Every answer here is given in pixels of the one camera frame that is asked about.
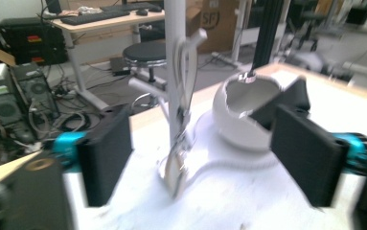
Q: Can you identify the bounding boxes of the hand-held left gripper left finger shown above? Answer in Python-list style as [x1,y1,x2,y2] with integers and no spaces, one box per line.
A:
[51,105,134,208]

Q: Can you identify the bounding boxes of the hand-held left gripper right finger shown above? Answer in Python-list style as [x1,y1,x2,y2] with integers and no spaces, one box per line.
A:
[269,104,367,209]

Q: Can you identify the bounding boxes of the white round bowl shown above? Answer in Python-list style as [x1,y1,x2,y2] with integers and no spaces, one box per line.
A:
[212,70,304,153]

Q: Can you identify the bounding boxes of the small black box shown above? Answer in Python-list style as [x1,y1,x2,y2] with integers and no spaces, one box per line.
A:
[109,57,131,77]

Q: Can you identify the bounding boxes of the dark computer tower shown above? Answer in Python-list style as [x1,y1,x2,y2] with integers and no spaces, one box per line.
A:
[0,85,37,147]
[10,61,60,124]

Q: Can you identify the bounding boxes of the black round stool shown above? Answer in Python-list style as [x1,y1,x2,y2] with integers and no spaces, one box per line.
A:
[122,41,168,108]

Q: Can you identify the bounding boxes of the white pole stand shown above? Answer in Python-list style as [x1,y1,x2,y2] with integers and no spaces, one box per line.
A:
[127,0,208,199]

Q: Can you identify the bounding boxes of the wooden desk with white legs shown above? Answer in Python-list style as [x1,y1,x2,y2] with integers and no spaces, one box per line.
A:
[48,9,167,111]

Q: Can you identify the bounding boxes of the black office chair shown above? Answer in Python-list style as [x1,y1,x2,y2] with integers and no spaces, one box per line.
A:
[286,0,324,53]

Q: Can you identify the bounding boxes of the black stacked cases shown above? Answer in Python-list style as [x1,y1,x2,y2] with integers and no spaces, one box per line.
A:
[0,17,69,66]

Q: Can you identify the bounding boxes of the black keyboard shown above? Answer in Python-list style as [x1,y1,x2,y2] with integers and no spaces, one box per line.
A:
[99,1,163,13]
[59,9,131,27]

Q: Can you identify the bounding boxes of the brown cardboard box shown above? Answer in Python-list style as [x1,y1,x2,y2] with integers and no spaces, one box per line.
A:
[199,0,241,55]

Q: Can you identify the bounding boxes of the bundle of floor cables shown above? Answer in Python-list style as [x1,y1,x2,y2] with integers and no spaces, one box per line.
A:
[27,84,91,132]

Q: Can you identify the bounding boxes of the white cable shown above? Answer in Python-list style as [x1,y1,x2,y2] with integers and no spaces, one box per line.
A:
[172,37,199,109]

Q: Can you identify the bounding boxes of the black metal post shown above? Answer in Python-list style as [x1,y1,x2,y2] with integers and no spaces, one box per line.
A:
[252,0,285,79]

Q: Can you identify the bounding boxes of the white metal post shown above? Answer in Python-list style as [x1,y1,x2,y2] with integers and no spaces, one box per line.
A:
[231,0,248,62]

